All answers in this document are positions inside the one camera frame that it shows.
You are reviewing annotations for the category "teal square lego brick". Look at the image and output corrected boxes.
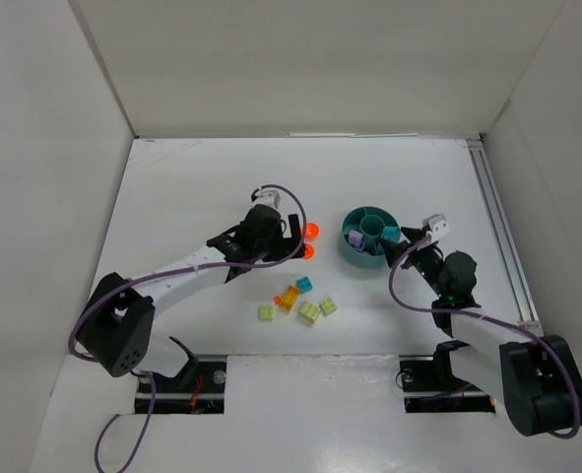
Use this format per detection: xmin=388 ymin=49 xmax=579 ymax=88
xmin=381 ymin=226 xmax=401 ymax=243

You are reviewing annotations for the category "teal round divided container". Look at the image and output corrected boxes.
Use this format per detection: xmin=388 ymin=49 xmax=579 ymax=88
xmin=339 ymin=206 xmax=400 ymax=270

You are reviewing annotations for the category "teal rounded lego piece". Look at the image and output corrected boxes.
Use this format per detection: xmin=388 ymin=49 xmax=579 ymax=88
xmin=296 ymin=277 xmax=313 ymax=294

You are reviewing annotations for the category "purple lego brick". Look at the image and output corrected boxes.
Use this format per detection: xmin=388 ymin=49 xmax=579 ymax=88
xmin=348 ymin=230 xmax=364 ymax=251

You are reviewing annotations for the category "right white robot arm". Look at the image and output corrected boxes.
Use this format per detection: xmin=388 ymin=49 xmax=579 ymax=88
xmin=380 ymin=228 xmax=582 ymax=439

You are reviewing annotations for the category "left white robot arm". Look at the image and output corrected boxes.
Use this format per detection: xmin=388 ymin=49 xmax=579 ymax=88
xmin=69 ymin=204 xmax=305 ymax=387

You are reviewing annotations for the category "orange teardrop dish overturned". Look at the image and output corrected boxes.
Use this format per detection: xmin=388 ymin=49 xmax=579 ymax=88
xmin=302 ymin=243 xmax=315 ymax=259

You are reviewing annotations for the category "orange teardrop dish upright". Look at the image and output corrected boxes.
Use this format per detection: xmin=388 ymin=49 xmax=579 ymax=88
xmin=303 ymin=222 xmax=320 ymax=240

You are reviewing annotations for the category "orange yellow long brick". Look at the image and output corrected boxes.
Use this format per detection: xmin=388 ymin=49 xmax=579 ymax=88
xmin=277 ymin=286 xmax=300 ymax=311

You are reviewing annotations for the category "light green sloped brick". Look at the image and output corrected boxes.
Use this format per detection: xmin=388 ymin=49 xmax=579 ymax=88
xmin=298 ymin=301 xmax=321 ymax=325

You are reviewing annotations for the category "light green brick right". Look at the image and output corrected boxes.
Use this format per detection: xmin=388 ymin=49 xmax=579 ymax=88
xmin=319 ymin=298 xmax=338 ymax=315

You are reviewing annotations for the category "light green brick left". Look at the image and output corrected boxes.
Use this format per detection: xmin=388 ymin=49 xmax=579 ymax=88
xmin=258 ymin=304 xmax=276 ymax=322

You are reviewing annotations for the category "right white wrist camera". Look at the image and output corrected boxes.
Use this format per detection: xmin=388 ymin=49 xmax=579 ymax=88
xmin=422 ymin=214 xmax=451 ymax=243

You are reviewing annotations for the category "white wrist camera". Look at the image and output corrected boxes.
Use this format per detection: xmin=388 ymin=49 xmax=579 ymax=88
xmin=250 ymin=187 xmax=281 ymax=210
xmin=422 ymin=214 xmax=451 ymax=243

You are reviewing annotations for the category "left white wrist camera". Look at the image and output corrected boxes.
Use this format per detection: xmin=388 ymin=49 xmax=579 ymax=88
xmin=250 ymin=187 xmax=281 ymax=210

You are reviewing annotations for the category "aluminium rail right edge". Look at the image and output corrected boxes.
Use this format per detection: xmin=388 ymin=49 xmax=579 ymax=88
xmin=466 ymin=137 xmax=544 ymax=335

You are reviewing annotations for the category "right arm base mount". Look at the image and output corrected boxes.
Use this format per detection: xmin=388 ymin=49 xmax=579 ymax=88
xmin=395 ymin=341 xmax=495 ymax=414

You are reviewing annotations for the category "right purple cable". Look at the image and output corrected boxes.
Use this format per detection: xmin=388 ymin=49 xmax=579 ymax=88
xmin=387 ymin=234 xmax=582 ymax=439

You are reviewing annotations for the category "purple cable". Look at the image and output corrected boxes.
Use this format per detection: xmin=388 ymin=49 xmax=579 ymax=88
xmin=387 ymin=234 xmax=582 ymax=439
xmin=68 ymin=184 xmax=307 ymax=473

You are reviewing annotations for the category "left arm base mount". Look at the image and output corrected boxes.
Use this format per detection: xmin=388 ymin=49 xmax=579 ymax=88
xmin=132 ymin=337 xmax=227 ymax=415

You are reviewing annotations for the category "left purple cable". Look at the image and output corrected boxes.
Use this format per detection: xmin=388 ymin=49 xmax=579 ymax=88
xmin=68 ymin=184 xmax=307 ymax=473

